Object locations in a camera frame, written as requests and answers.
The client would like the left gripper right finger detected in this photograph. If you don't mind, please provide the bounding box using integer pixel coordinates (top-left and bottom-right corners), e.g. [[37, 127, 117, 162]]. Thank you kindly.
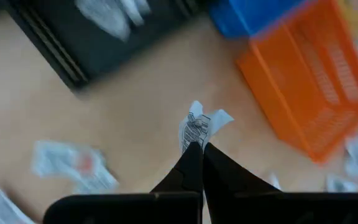
[[203, 142, 358, 224]]

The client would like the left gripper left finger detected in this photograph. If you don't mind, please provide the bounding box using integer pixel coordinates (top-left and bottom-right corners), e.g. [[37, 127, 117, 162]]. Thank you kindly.
[[42, 141, 204, 224]]

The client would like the red label pad packet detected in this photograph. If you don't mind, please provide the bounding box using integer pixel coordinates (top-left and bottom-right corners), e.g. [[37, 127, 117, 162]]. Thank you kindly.
[[30, 139, 120, 194], [0, 184, 36, 224]]

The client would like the orange plastic basket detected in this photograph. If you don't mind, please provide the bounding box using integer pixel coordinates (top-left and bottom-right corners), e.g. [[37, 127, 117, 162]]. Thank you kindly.
[[236, 0, 358, 165]]

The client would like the black plastic bin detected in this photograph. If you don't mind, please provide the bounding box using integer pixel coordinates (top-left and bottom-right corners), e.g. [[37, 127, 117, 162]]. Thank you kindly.
[[4, 0, 206, 93]]

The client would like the blue plastic bin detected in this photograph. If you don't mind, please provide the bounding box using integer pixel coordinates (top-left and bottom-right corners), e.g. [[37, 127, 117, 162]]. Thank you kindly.
[[208, 0, 306, 40]]

